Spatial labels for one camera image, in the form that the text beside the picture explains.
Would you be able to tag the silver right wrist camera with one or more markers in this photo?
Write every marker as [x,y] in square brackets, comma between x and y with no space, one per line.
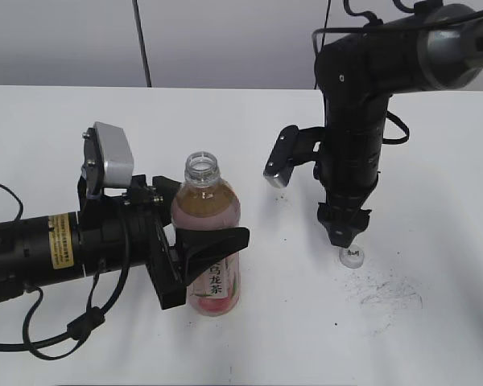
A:
[293,147]

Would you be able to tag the white bottle cap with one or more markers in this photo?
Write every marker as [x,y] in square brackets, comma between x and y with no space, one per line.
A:
[352,257]

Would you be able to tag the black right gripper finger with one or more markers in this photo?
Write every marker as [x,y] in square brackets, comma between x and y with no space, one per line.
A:
[341,235]

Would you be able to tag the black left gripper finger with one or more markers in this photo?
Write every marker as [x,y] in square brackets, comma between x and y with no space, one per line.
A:
[197,251]
[165,191]

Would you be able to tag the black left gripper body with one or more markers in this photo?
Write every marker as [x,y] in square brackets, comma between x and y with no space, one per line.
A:
[117,233]

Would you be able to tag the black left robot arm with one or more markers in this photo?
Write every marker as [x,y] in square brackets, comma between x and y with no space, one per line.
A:
[41,251]

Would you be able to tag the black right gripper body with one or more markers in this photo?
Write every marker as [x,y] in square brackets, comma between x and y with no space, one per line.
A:
[341,214]

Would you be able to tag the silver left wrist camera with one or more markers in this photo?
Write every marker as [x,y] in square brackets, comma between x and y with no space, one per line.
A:
[108,160]

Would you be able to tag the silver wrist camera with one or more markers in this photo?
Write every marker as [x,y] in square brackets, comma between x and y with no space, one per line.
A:
[108,160]
[293,147]

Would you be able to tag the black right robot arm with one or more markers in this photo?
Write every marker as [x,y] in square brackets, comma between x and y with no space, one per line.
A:
[438,47]

